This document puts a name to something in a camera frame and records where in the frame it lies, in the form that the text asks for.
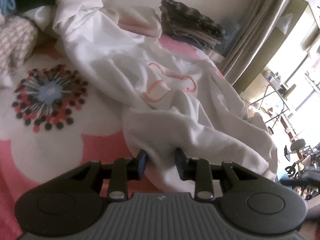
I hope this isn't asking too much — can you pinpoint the white water dispenser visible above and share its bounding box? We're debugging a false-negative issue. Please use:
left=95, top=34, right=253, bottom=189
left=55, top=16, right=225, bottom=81
left=207, top=51, right=225, bottom=63

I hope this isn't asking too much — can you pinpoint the pink floral blanket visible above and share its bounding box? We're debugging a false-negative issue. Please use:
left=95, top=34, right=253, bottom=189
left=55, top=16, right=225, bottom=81
left=0, top=5, right=250, bottom=235

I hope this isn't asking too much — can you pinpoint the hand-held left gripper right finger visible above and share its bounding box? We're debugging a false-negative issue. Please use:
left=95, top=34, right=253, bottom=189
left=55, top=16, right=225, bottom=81
left=174, top=148, right=267, bottom=202

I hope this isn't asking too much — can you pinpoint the grey swivel chair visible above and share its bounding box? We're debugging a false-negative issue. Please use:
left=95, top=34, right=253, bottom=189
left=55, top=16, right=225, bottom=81
left=285, top=139, right=313, bottom=161

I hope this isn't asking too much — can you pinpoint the white shirt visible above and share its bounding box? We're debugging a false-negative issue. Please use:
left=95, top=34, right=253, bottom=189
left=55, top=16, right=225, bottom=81
left=32, top=5, right=59, bottom=30

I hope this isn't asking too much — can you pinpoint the beige patterned knit sweater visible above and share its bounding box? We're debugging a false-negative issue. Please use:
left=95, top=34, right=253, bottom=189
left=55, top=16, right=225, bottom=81
left=0, top=15, right=38, bottom=88

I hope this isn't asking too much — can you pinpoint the white bear-print sweatshirt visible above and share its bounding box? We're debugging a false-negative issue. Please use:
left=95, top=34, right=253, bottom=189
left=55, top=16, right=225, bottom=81
left=52, top=0, right=278, bottom=198

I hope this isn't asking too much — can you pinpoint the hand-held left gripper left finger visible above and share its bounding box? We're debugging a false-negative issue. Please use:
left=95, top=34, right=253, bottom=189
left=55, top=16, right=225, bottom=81
left=54, top=149, right=148, bottom=202

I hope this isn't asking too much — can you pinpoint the pale pink folded garment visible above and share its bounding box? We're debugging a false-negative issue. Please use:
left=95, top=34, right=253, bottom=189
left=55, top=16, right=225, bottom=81
left=105, top=0, right=163, bottom=38

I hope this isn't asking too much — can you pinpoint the beige folded garment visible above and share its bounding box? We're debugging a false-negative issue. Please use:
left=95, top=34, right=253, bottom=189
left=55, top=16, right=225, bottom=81
left=172, top=29, right=223, bottom=51

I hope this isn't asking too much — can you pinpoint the dark plaid folded garment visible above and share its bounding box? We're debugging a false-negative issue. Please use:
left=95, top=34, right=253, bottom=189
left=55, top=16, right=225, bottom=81
left=160, top=0, right=227, bottom=37

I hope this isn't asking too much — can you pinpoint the metal folding table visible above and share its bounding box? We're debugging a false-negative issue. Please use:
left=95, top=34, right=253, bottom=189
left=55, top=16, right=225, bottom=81
left=250, top=84, right=297, bottom=130

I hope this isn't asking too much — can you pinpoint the blue water bottle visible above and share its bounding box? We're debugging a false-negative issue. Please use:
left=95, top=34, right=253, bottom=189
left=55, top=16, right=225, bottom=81
left=220, top=15, right=243, bottom=55

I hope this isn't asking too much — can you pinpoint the beige curtain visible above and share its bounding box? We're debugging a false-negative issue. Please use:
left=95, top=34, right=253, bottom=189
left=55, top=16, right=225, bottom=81
left=220, top=0, right=295, bottom=80

